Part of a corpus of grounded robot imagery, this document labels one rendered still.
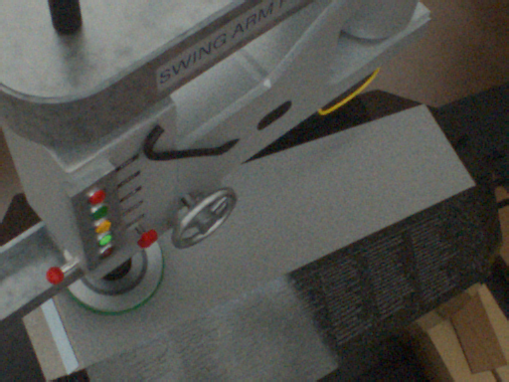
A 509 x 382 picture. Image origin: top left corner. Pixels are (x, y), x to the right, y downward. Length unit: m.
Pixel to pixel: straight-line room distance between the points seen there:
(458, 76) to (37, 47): 2.37
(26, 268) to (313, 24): 0.70
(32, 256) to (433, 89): 1.95
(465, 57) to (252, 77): 1.99
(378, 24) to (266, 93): 0.32
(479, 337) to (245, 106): 1.39
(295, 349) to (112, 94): 1.04
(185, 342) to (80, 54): 0.92
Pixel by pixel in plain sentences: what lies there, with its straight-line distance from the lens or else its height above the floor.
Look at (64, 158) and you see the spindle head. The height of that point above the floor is 1.55.
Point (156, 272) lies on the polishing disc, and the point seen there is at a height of 0.88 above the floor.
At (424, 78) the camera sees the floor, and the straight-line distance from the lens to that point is 3.36.
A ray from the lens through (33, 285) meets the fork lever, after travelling 1.73.
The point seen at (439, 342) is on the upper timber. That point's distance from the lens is 2.69.
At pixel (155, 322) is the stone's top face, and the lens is 1.95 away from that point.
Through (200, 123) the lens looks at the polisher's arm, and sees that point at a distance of 1.50.
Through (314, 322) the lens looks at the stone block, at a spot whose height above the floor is 0.72.
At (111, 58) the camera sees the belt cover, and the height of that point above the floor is 1.70.
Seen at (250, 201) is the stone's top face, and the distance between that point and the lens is 2.07.
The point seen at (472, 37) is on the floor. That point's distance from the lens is 3.53.
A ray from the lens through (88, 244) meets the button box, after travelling 1.46.
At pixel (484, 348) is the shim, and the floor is 0.22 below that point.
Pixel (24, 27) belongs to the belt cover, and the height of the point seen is 1.70.
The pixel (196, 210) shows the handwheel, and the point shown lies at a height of 1.27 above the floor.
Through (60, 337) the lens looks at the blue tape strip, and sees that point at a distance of 1.98.
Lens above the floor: 2.67
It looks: 65 degrees down
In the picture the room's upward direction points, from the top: 9 degrees clockwise
